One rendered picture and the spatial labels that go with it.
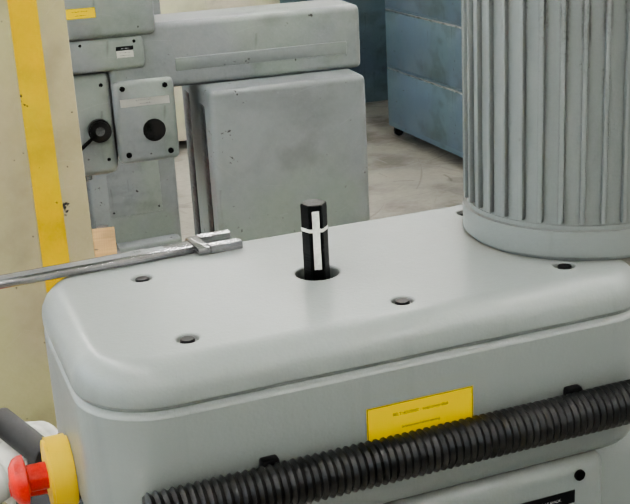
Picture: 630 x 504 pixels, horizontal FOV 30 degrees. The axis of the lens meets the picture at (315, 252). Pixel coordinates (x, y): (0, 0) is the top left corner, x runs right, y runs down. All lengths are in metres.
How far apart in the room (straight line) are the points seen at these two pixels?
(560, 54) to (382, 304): 0.24
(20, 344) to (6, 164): 0.43
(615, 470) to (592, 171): 0.27
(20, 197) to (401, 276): 1.80
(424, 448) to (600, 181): 0.26
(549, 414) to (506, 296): 0.10
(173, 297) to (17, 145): 1.74
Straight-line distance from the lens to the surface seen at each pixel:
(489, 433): 0.90
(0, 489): 1.50
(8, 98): 2.64
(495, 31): 0.98
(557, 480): 1.02
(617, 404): 0.96
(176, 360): 0.83
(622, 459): 1.06
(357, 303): 0.91
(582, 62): 0.95
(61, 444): 0.96
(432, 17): 8.71
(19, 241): 2.71
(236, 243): 1.04
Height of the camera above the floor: 2.22
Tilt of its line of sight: 19 degrees down
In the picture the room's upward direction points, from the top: 3 degrees counter-clockwise
